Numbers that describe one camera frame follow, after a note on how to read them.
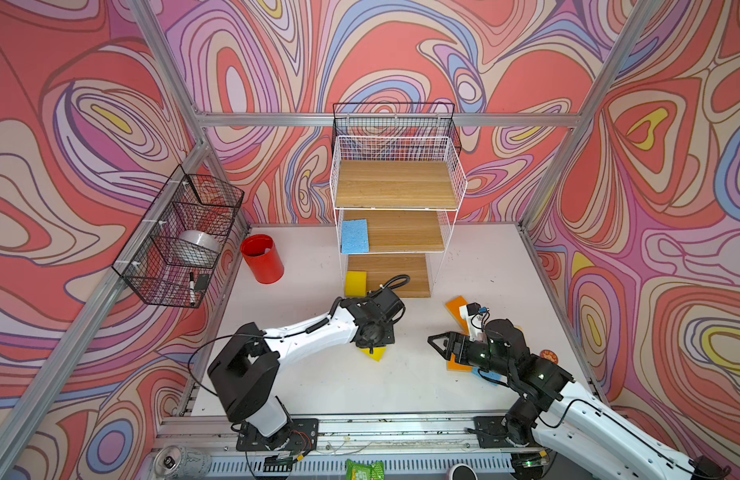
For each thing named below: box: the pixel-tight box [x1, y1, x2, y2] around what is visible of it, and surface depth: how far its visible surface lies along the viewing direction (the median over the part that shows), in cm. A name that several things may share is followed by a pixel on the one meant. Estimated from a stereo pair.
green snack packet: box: [345, 459, 385, 480], surface depth 69 cm
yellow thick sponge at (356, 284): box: [345, 271, 367, 297], surface depth 103 cm
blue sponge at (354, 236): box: [341, 219, 369, 255], surface depth 84 cm
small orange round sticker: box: [540, 349, 559, 365], surface depth 88 cm
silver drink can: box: [153, 445, 212, 480], surface depth 61 cm
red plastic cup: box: [240, 234, 284, 285], surface depth 103 cm
